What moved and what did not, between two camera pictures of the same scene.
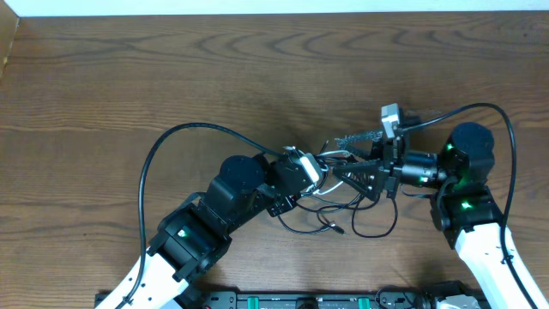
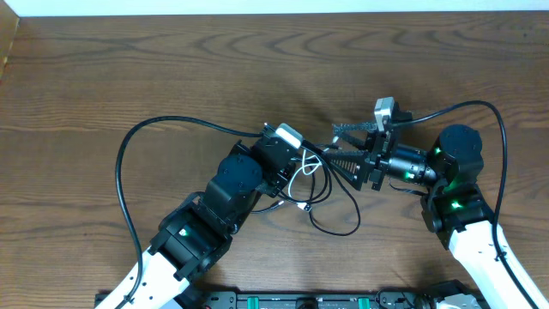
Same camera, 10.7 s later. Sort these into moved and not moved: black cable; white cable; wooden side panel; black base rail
Moved: black cable; white cable
Not moved: black base rail; wooden side panel
